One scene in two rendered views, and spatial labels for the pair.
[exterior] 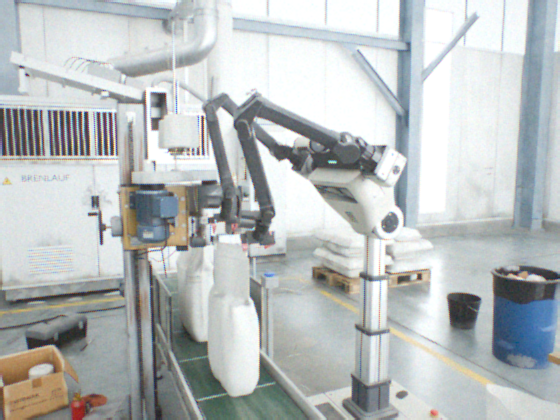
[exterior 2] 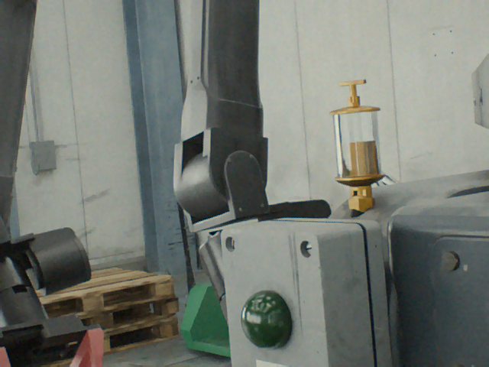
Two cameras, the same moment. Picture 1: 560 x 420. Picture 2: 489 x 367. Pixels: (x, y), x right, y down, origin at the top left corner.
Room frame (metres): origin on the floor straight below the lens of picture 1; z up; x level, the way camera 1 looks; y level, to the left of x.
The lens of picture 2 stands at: (2.88, 0.05, 1.38)
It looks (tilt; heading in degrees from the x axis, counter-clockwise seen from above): 3 degrees down; 165
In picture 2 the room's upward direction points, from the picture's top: 5 degrees counter-clockwise
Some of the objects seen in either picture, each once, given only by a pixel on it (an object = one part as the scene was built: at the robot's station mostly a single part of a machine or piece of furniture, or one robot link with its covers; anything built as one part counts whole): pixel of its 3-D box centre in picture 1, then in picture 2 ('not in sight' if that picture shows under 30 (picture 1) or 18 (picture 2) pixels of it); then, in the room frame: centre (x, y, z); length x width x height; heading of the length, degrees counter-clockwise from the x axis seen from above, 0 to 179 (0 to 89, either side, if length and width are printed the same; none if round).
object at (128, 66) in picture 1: (100, 70); not in sight; (4.53, 1.83, 2.38); 1.53 x 0.53 x 0.61; 114
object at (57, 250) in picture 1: (111, 195); not in sight; (5.15, 2.02, 1.05); 2.28 x 1.16 x 2.09; 114
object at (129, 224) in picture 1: (152, 214); not in sight; (2.28, 0.68, 1.18); 0.34 x 0.25 x 0.31; 114
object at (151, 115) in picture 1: (155, 126); not in sight; (4.59, 1.31, 1.82); 0.51 x 0.27 x 0.71; 24
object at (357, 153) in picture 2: not in sight; (357, 144); (2.37, 0.26, 1.37); 0.03 x 0.02 x 0.03; 24
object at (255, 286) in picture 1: (235, 293); not in sight; (2.98, 0.32, 0.54); 1.05 x 0.02 x 0.41; 24
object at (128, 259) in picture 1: (136, 271); not in sight; (2.25, 0.77, 0.88); 0.12 x 0.11 x 1.74; 114
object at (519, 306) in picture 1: (524, 315); not in sight; (3.08, -1.80, 0.32); 0.51 x 0.48 x 0.65; 114
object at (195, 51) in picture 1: (179, 49); not in sight; (5.32, 1.20, 2.78); 1.85 x 0.55 x 1.37; 24
